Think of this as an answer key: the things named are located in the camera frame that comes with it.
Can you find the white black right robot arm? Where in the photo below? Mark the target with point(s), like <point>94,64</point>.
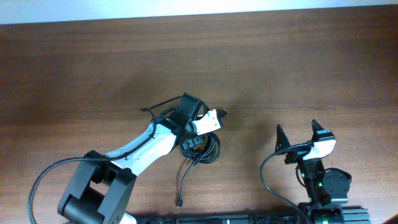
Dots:
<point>327,189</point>

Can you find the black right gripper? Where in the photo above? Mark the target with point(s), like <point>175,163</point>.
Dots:
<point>297,153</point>

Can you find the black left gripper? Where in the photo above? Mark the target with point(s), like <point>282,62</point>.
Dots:
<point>195,139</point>

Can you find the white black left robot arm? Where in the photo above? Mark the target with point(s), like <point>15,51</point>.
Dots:
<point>100,188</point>

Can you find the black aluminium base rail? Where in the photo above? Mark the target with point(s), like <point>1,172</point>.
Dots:
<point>242,217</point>

